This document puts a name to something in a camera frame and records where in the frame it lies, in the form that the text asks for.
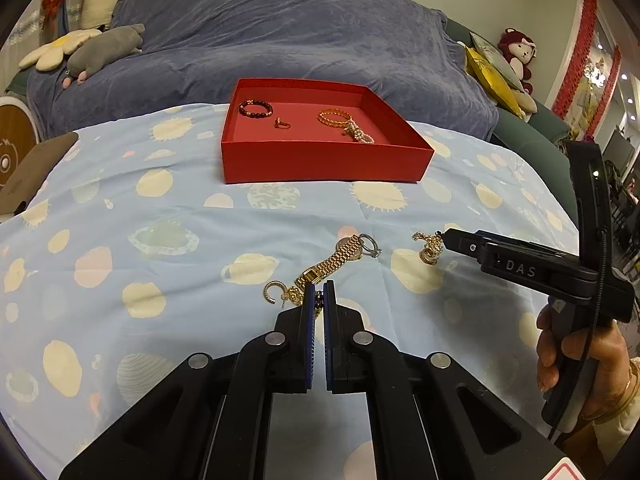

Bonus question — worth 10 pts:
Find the gold earring with chain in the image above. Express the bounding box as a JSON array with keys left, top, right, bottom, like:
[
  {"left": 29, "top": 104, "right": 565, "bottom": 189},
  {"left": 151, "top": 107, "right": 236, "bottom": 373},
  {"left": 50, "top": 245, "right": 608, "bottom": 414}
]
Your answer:
[{"left": 412, "top": 231, "right": 444, "bottom": 266}]

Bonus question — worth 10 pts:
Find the gold watch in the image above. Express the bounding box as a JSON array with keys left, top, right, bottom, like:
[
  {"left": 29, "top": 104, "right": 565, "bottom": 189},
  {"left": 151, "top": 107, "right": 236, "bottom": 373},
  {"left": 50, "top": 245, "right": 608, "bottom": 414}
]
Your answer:
[{"left": 294, "top": 235, "right": 362, "bottom": 290}]

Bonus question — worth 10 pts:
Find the gold hoop earring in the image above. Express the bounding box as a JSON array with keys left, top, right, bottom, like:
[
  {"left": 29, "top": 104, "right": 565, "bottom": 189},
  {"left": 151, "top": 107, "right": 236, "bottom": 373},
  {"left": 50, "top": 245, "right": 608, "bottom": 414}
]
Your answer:
[{"left": 262, "top": 281, "right": 288, "bottom": 304}]

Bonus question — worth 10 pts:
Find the pearl bracelet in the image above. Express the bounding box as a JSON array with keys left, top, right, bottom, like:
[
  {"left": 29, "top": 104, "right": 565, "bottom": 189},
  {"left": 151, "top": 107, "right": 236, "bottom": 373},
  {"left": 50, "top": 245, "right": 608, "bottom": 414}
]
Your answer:
[{"left": 342, "top": 118, "right": 376, "bottom": 144}]

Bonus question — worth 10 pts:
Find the red jewelry tray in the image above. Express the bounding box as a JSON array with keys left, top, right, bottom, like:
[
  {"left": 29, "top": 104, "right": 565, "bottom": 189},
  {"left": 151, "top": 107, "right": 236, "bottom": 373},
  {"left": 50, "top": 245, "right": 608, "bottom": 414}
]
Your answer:
[{"left": 220, "top": 78, "right": 435, "bottom": 183}]

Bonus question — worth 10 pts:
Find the right hand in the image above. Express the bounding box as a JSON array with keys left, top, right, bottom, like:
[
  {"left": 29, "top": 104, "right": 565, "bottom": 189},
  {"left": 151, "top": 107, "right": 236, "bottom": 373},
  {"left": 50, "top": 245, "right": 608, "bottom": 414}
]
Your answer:
[{"left": 536, "top": 304, "right": 638, "bottom": 420}]

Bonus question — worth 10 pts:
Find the green sofa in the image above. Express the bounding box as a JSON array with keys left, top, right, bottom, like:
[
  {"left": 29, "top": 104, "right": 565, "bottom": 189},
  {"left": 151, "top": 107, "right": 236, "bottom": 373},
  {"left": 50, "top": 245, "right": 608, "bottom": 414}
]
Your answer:
[{"left": 444, "top": 18, "right": 582, "bottom": 226}]

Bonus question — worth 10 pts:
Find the gold pillow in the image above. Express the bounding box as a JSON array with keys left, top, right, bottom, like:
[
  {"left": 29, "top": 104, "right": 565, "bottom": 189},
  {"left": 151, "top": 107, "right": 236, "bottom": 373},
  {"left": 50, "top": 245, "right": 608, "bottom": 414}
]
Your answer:
[{"left": 465, "top": 48, "right": 525, "bottom": 119}]

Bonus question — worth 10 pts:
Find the silver grey pillow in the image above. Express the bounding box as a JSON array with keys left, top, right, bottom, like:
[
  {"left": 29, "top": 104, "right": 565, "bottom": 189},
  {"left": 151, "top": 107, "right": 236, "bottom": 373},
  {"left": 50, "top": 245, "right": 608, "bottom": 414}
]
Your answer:
[{"left": 471, "top": 32, "right": 524, "bottom": 92}]

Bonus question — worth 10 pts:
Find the light blue planet tablecloth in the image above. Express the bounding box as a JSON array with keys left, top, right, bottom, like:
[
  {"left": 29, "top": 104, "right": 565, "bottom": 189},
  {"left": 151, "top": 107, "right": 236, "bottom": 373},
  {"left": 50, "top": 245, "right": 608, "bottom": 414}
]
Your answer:
[{"left": 1, "top": 104, "right": 577, "bottom": 479}]

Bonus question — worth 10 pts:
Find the red monkey plush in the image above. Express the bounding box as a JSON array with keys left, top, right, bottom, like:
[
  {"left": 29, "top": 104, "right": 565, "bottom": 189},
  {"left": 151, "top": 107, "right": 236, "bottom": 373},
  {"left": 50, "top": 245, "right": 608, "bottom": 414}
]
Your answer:
[{"left": 498, "top": 28, "right": 537, "bottom": 94}]

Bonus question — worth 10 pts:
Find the blue sofa cover blanket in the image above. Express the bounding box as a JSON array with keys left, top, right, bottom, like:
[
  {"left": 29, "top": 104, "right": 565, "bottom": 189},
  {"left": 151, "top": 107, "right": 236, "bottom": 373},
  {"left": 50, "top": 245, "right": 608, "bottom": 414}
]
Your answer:
[{"left": 27, "top": 0, "right": 499, "bottom": 140}]

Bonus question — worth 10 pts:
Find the round wooden white device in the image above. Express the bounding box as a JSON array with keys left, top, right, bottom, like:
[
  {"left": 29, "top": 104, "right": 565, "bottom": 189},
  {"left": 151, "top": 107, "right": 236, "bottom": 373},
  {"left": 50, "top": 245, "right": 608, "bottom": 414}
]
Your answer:
[{"left": 0, "top": 96, "right": 39, "bottom": 188}]

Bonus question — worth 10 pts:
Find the grey plush toy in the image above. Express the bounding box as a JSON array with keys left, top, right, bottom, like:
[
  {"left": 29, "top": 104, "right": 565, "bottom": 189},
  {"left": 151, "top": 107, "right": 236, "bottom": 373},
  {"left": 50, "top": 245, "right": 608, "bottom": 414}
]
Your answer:
[{"left": 62, "top": 24, "right": 145, "bottom": 90}]

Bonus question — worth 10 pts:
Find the flower shaped cushion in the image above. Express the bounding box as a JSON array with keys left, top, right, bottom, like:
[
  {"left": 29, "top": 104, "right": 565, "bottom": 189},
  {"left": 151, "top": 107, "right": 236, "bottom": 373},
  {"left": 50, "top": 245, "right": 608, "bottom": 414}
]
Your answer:
[{"left": 18, "top": 28, "right": 102, "bottom": 73}]

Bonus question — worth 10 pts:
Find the blue curtain with red bow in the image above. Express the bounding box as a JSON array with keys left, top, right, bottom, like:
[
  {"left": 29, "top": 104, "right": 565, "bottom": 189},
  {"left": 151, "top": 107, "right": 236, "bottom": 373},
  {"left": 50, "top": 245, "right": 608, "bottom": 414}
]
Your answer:
[{"left": 40, "top": 0, "right": 82, "bottom": 42}]

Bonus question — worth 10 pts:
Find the silver diamond ring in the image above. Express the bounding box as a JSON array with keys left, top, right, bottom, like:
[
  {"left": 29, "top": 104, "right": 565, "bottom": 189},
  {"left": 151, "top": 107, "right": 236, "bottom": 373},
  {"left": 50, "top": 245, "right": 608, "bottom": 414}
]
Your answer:
[{"left": 358, "top": 233, "right": 383, "bottom": 259}]

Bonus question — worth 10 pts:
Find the gold bangle bracelet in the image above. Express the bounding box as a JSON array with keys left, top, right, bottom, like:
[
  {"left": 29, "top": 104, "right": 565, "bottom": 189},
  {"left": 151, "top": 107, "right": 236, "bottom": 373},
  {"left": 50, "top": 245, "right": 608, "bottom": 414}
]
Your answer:
[{"left": 316, "top": 108, "right": 356, "bottom": 130}]

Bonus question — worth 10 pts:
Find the dark bead bracelet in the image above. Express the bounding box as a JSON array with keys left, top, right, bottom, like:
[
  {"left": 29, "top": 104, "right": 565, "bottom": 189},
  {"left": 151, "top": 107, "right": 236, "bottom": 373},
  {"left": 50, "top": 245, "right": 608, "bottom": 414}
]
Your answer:
[{"left": 237, "top": 98, "right": 276, "bottom": 120}]

